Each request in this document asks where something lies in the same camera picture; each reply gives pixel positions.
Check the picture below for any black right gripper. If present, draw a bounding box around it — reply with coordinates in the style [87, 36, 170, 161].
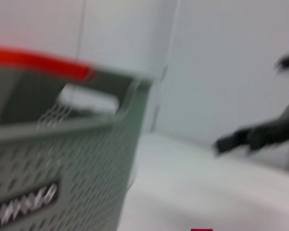
[213, 115, 289, 157]

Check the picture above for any grey-green perforated storage bin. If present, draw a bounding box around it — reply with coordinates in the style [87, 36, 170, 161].
[0, 64, 152, 231]

